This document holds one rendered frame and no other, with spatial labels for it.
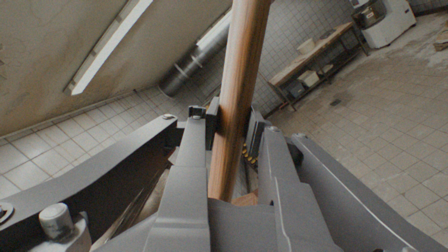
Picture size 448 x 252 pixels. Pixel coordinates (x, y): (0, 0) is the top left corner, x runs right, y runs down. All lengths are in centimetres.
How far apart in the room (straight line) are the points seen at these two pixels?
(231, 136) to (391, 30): 523
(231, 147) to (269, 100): 521
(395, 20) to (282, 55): 248
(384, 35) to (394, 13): 44
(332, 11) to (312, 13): 54
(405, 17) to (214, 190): 546
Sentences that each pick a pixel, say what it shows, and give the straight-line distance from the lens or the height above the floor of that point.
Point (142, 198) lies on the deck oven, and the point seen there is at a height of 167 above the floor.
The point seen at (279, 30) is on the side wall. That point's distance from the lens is 532.
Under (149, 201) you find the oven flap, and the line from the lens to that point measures 174.
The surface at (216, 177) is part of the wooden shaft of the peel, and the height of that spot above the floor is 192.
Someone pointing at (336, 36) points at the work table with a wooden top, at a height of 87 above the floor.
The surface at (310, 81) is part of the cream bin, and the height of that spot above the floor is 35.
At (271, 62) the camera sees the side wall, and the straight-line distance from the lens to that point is 523.
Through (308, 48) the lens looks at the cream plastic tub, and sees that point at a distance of 494.
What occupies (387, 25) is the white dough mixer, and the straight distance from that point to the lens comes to 526.
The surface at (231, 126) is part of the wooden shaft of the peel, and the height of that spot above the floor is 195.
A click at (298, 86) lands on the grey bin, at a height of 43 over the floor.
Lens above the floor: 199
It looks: 14 degrees down
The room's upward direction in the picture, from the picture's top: 43 degrees counter-clockwise
